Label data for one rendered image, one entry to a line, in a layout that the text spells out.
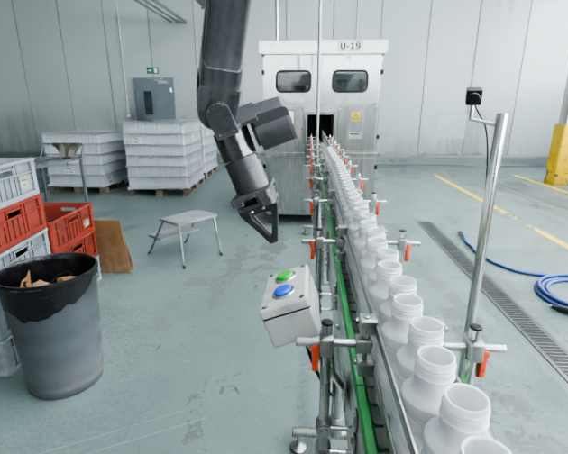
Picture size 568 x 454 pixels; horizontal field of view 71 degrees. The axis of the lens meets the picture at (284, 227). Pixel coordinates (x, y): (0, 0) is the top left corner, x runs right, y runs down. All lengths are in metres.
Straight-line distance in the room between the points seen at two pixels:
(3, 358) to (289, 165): 3.38
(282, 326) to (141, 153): 6.30
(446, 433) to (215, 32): 0.51
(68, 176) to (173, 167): 1.85
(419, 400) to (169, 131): 6.37
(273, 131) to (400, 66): 9.92
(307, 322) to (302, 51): 4.26
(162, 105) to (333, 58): 6.75
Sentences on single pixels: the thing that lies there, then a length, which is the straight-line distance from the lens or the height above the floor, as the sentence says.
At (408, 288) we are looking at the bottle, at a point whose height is 1.16.
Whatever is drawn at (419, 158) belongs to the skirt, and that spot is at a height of 0.15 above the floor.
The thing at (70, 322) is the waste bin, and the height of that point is 0.42.
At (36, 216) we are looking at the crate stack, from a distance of 2.85.
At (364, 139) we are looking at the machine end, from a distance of 4.80.
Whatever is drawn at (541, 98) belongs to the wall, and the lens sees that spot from 11.64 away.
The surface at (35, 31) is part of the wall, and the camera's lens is 12.37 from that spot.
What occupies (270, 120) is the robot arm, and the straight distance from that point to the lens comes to 0.63.
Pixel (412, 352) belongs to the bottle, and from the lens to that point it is 0.49.
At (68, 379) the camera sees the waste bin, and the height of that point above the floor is 0.11.
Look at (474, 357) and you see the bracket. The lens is 0.63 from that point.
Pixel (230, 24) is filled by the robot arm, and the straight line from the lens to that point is 0.56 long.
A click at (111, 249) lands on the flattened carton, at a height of 0.23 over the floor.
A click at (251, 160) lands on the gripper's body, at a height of 1.32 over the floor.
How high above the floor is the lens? 1.40
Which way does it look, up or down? 17 degrees down
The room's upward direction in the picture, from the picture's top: straight up
